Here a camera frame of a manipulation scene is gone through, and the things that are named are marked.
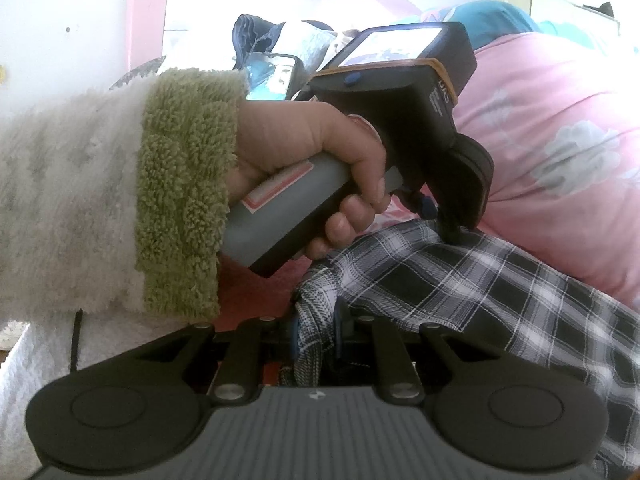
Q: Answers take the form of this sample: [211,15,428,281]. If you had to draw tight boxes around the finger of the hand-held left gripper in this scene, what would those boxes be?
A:
[407,187,473,246]

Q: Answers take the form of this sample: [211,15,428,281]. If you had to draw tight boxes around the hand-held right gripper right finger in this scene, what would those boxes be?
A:
[335,300,501,405]

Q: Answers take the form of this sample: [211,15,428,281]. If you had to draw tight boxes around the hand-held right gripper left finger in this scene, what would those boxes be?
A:
[135,310,302,405]

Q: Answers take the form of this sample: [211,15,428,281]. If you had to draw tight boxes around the black white plaid pants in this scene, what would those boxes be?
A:
[280,220,640,480]

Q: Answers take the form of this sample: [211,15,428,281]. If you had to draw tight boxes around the person's left hand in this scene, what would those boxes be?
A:
[227,100,392,261]

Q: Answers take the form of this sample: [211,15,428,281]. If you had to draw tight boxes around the pink fleece flower blanket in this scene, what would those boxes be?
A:
[0,195,436,466]

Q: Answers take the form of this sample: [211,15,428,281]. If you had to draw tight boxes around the folded grey cloth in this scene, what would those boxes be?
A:
[270,20,338,78]

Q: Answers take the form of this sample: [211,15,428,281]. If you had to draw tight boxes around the teal cartoon print cloth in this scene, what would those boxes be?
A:
[395,0,591,46]

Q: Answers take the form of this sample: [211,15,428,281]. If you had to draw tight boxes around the black smartphone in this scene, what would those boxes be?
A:
[242,51,305,102]

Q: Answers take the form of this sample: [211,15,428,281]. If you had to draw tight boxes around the pink grey floral quilt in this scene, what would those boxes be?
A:
[450,32,640,311]

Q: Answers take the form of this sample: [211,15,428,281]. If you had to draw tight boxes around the dark navy cloth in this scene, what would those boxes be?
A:
[231,14,286,68]

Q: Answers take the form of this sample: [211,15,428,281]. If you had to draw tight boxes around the beige cabinet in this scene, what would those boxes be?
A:
[490,0,621,36]

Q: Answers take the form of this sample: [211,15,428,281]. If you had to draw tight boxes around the grey speckled cushion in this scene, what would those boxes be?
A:
[110,55,166,92]

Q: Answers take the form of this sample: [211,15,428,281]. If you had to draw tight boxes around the pink curved headboard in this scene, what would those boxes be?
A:
[125,0,426,73]

